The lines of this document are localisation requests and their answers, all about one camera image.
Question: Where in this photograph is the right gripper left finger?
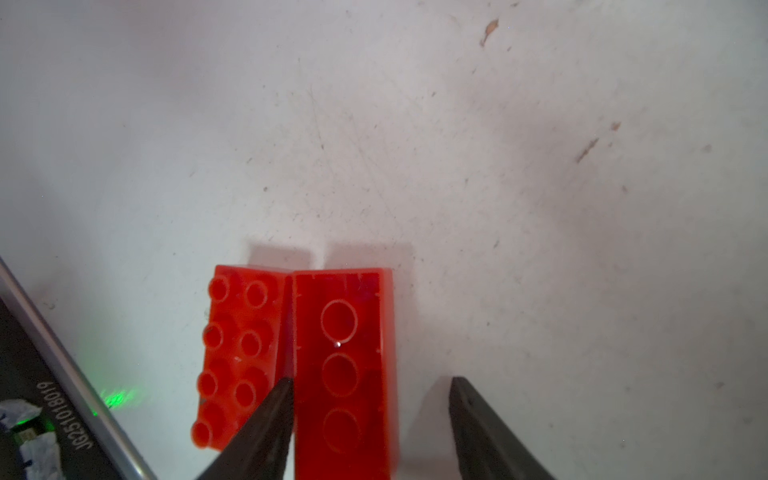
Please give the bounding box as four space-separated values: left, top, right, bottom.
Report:
198 378 294 480

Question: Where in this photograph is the red lego brick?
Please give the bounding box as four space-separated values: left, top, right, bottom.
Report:
293 268 399 479
191 265 290 451

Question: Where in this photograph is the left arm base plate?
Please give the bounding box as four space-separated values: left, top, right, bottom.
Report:
1 265 155 479

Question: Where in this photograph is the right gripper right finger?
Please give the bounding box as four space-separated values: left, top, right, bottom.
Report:
449 376 554 480

